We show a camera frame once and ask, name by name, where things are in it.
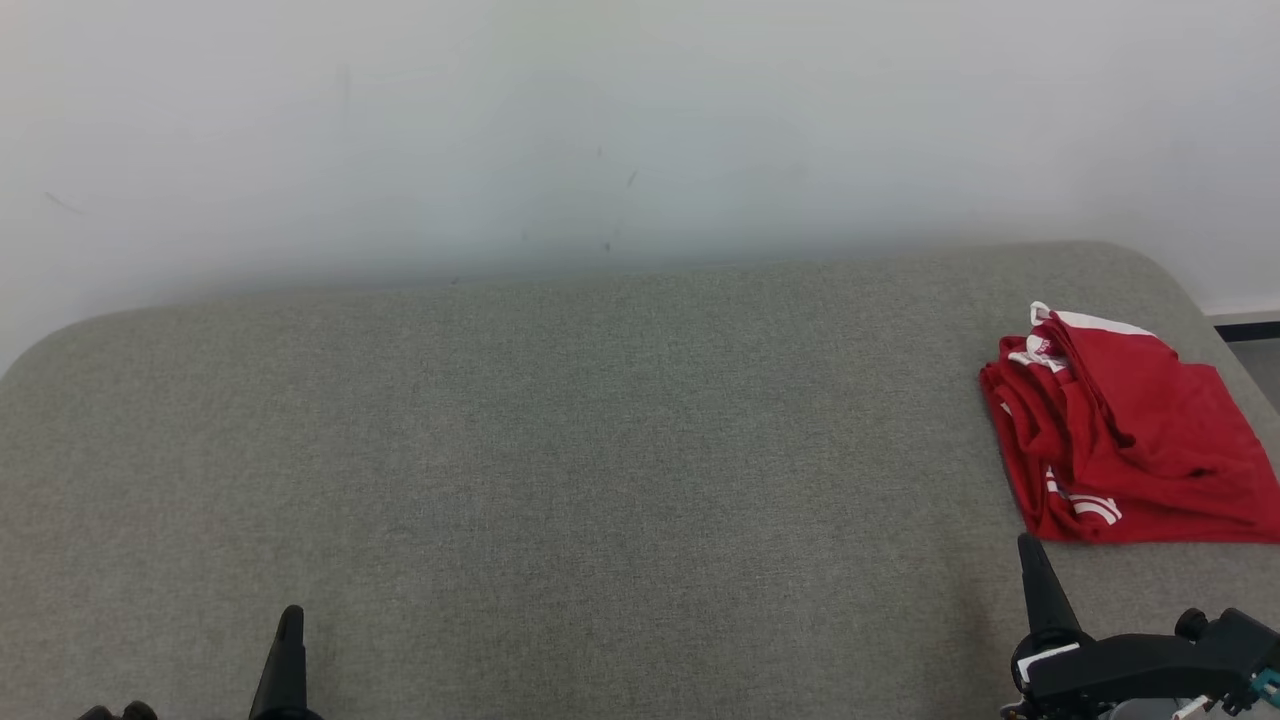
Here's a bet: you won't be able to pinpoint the red shorts with white stripe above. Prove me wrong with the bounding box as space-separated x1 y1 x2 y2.
1030 300 1280 531

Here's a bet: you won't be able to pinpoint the red basketball jersey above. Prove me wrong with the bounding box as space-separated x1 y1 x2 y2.
978 335 1280 546

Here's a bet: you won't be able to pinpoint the grey fabric sofa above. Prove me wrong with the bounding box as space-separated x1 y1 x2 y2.
0 240 1280 720

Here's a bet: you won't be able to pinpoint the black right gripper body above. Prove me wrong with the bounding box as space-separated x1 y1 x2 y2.
1000 628 1111 720

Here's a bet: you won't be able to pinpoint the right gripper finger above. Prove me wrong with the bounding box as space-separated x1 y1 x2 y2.
1017 533 1087 641

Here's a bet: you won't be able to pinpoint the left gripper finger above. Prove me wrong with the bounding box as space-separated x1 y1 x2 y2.
250 605 323 720

